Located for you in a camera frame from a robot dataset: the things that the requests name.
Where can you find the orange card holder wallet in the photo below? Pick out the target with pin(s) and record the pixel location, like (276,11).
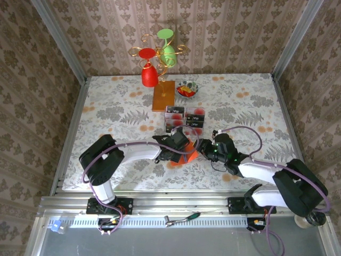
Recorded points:
(192,155)

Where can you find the red circle card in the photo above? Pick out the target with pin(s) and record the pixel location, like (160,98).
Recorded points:
(199,131)
(197,111)
(175,116)
(175,123)

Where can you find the black vip card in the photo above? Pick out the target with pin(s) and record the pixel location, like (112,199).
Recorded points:
(168,129)
(195,117)
(175,110)
(195,124)

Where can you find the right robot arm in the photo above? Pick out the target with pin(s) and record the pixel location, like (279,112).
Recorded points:
(298,186)

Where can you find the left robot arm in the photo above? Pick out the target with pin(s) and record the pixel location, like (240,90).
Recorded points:
(101,160)

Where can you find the red yellow snack packet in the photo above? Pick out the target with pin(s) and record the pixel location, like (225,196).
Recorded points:
(185,92)

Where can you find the floral ceramic bowl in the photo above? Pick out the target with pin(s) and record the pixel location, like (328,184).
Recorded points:
(195,86)

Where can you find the floral tablecloth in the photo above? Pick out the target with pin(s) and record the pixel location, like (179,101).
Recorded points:
(120,93)

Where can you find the red wine glass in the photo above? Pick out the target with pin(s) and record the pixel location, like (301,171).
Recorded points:
(149,77)

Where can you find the grey metal tray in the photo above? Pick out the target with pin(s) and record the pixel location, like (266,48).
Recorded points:
(173,242)

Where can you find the green wine glass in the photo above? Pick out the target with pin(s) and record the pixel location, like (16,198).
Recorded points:
(168,54)

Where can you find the clear jar black lid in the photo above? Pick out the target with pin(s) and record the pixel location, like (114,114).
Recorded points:
(299,222)

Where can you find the blue white connector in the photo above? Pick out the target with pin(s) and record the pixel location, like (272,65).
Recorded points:
(56,226)

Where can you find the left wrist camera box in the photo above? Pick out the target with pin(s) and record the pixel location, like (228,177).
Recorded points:
(180,140)

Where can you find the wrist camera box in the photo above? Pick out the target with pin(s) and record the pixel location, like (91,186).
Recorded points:
(180,140)
(225,144)

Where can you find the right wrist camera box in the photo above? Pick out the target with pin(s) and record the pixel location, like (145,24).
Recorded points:
(225,144)

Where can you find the aluminium mounting rail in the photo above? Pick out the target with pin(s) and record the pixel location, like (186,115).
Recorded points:
(186,202)

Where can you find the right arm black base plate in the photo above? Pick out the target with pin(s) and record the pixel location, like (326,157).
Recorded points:
(234,206)

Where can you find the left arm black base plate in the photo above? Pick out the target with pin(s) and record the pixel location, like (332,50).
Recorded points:
(128,206)

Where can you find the aluminium table side rail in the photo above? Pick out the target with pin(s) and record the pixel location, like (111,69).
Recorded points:
(283,106)
(74,120)

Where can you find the aluminium frame post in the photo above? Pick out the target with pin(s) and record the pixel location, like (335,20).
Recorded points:
(58,40)
(295,40)

